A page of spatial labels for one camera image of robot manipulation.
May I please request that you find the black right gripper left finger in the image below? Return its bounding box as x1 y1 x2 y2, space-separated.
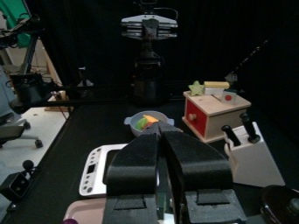
101 123 160 224

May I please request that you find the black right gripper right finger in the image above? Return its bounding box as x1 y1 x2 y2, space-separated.
157 121 248 224

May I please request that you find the white toy microwave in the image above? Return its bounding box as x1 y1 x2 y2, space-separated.
78 143 129 198

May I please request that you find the white toy knife block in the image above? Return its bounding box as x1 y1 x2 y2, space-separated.
222 121 285 188

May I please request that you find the grey toy pot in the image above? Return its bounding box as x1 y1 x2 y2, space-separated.
122 110 174 138

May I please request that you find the pink tray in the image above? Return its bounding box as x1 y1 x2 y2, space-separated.
61 198 108 224

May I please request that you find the orange toy food piece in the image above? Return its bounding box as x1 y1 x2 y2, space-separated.
141 114 160 129

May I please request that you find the wooden box with red drawer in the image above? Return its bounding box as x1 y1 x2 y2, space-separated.
181 90 252 144

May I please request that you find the black round pan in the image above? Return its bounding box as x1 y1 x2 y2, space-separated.
258 185 299 224

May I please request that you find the green wooden star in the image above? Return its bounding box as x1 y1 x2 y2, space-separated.
186 80 206 97

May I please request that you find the white block with red dot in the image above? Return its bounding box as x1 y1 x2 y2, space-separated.
218 90 238 105

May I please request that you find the yellow wooden cylinder block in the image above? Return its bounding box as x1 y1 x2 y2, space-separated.
202 80 230 90

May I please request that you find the black box device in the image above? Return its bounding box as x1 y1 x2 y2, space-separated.
0 159 37 203

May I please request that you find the grey office chair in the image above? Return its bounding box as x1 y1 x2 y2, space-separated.
0 112 44 149

